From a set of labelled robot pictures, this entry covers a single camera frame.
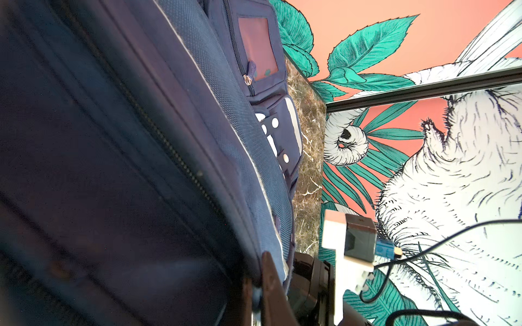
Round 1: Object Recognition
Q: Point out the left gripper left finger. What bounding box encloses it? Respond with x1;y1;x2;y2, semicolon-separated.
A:
222;277;253;326

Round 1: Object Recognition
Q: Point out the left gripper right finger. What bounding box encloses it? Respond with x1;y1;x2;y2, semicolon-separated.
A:
261;251;299;326

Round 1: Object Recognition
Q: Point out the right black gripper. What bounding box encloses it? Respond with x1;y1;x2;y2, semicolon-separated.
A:
288;252;367;325

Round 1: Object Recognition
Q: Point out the navy blue student backpack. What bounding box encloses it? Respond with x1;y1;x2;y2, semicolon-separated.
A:
1;1;295;325

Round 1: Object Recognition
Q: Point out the right black frame post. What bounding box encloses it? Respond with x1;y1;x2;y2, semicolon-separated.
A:
326;67;521;114

